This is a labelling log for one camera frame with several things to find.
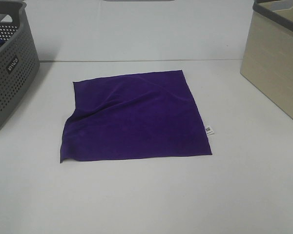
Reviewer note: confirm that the beige bin with grey rim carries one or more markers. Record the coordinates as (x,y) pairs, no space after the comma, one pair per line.
(268,57)

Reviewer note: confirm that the purple microfibre towel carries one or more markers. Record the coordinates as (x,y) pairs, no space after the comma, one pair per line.
(134,116)

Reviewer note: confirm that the grey perforated plastic basket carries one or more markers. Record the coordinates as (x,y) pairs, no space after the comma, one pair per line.
(19,62)

